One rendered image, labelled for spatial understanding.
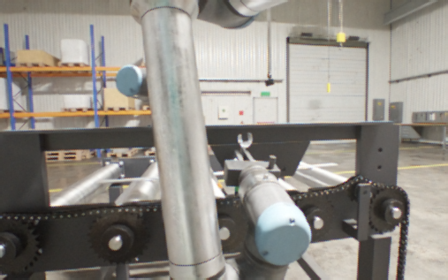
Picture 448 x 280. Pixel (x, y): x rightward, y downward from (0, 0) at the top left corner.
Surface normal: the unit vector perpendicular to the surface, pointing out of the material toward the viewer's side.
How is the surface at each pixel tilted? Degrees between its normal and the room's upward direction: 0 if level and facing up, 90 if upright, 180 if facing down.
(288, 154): 90
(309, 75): 90
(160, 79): 84
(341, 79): 90
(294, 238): 100
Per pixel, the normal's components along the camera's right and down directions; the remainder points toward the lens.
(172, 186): -0.31, -0.02
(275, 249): 0.15, 0.25
